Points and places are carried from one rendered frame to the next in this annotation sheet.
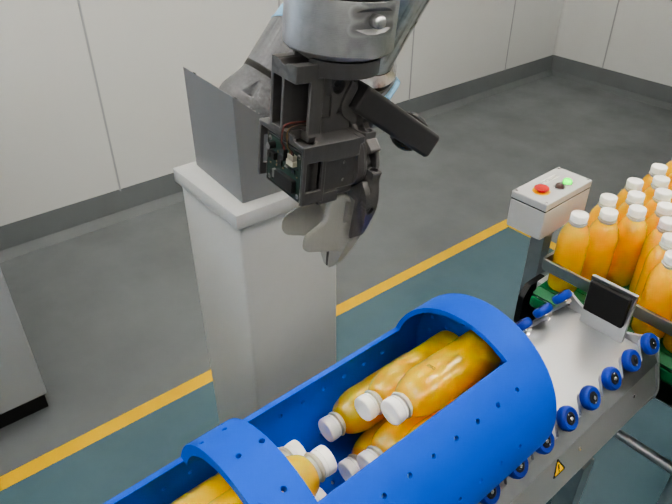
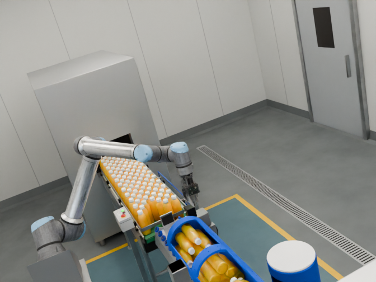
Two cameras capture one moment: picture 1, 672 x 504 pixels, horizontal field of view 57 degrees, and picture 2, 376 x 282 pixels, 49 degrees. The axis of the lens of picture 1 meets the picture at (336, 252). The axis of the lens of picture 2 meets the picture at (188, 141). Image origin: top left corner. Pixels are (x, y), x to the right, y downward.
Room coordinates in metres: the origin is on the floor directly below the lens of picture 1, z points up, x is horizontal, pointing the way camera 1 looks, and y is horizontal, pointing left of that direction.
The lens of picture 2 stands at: (-0.33, 1.89, 2.64)
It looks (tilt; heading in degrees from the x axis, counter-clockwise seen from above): 21 degrees down; 292
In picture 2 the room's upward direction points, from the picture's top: 15 degrees counter-clockwise
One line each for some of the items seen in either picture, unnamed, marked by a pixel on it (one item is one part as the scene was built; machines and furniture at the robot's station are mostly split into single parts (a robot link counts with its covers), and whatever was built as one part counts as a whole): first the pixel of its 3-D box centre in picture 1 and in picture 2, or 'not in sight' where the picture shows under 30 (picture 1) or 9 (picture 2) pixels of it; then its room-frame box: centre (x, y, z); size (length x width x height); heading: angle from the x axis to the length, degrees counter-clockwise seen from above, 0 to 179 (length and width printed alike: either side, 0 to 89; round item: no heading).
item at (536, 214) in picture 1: (549, 201); (123, 219); (1.37, -0.54, 1.05); 0.20 x 0.10 x 0.10; 130
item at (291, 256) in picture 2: not in sight; (290, 255); (0.05, -0.09, 1.03); 0.28 x 0.28 x 0.01
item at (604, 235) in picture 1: (598, 250); (145, 217); (1.23, -0.63, 0.99); 0.07 x 0.07 x 0.19
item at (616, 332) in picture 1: (605, 309); (168, 221); (1.01, -0.57, 0.99); 0.10 x 0.02 x 0.12; 40
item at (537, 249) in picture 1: (514, 360); (144, 274); (1.37, -0.54, 0.50); 0.04 x 0.04 x 1.00; 40
